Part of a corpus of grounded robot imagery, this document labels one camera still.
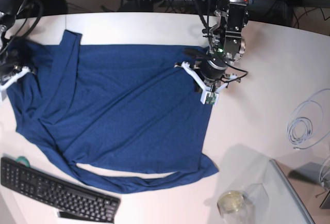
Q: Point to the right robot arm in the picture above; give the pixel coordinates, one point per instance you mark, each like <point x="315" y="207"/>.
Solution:
<point x="10" y="9"/>

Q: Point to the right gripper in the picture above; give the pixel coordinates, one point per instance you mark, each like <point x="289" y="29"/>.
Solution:
<point x="10" y="59"/>

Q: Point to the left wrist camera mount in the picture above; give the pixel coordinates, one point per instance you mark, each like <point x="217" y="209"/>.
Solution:
<point x="211" y="90"/>

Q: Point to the clear tape roll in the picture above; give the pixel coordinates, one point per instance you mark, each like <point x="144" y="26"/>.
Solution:
<point x="231" y="202"/>

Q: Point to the black computer keyboard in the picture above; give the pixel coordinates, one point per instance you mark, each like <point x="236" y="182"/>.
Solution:
<point x="55" y="192"/>

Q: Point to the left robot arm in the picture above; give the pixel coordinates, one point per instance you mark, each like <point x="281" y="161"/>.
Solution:
<point x="223" y="22"/>

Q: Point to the green tape roll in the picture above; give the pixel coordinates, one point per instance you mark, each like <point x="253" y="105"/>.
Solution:
<point x="23" y="161"/>

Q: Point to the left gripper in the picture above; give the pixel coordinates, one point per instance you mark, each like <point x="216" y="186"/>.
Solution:
<point x="211" y="71"/>

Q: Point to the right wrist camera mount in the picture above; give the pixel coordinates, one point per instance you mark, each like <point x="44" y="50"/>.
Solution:
<point x="12" y="78"/>

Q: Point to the dark blue t-shirt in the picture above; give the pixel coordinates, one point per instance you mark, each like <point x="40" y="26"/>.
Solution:
<point x="120" y="118"/>

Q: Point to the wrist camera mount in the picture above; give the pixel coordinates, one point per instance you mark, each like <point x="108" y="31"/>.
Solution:
<point x="211" y="90"/>
<point x="12" y="78"/>

